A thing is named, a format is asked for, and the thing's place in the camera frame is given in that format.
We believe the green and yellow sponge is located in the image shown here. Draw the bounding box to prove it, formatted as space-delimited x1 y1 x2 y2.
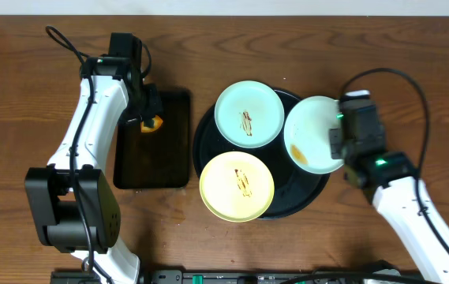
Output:
140 115 163 133

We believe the mint green plate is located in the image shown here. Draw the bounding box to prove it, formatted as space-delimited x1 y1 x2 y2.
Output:
283 96 343 174
214 80 285 148

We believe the mint green plate top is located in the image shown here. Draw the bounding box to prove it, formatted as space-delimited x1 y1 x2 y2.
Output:
214 80 285 148

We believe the yellow plate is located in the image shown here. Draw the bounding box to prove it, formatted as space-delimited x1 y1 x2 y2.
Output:
199 151 275 222

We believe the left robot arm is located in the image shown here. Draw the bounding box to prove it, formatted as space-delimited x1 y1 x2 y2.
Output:
24 55 156 283

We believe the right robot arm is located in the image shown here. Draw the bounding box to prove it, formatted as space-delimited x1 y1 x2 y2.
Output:
329 99 449 283

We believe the black rectangular water tray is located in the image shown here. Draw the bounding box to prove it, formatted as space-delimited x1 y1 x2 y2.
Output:
113 90 191 189

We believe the round black tray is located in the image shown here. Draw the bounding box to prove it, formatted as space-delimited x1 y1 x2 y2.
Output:
193 89 329 219

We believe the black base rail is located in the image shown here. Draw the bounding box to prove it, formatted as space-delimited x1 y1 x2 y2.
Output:
50 260 426 284

